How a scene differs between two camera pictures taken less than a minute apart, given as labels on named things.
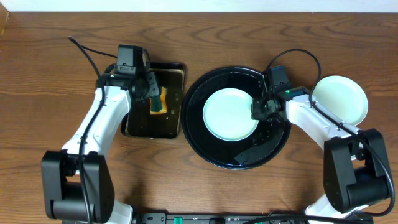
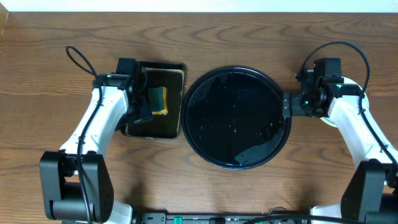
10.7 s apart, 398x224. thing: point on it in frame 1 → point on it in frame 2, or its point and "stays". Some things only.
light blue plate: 227,115 → 365,101
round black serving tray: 262,146 stays
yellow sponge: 163,98 stays
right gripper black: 256,113 → 286,104
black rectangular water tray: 138,122 stays
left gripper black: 153,86 → 144,109
